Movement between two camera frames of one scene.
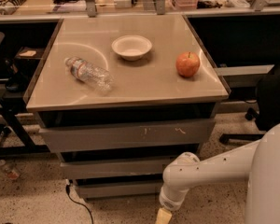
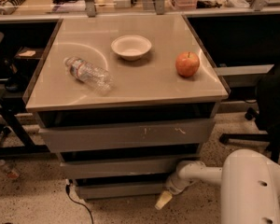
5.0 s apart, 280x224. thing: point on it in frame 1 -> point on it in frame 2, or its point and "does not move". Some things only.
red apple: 188,64 does not move
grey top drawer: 77,138 does not move
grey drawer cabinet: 119,97 does not move
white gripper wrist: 168,203 -> 174,184
